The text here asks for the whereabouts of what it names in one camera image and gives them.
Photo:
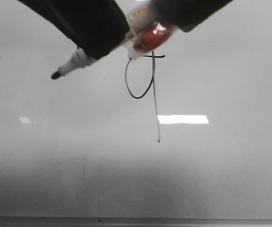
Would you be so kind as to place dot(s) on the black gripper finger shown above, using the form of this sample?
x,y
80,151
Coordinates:
x,y
187,14
96,26

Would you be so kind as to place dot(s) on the red round magnet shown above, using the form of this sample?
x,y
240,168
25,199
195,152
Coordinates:
x,y
153,37

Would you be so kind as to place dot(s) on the black whiteboard marker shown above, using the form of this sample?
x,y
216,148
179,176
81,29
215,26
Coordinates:
x,y
141,21

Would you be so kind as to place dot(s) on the white whiteboard with metal frame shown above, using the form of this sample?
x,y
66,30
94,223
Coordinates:
x,y
199,145

